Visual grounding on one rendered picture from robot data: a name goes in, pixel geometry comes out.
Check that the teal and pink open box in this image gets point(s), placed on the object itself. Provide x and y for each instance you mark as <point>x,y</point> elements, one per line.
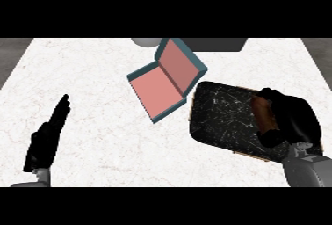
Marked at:
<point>165,80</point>

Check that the black marble tray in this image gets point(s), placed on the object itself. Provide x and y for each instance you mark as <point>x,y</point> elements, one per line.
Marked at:
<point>224,118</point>

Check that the brown sweet potato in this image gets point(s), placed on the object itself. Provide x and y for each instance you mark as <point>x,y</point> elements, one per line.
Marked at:
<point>262,114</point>

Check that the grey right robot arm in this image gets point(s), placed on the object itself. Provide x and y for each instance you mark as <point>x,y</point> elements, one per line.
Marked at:
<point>308,168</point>

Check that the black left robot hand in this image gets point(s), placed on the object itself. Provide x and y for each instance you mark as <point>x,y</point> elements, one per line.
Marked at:
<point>44,143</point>

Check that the dark grey appliance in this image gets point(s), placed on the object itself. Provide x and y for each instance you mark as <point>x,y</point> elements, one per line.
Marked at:
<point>215,44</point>

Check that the grey round object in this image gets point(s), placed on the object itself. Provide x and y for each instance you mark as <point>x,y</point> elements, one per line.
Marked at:
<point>146,42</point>

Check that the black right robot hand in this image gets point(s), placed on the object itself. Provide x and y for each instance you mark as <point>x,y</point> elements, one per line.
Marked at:
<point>293,117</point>

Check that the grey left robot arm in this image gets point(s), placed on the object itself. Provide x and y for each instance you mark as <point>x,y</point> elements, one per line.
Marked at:
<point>37,178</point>

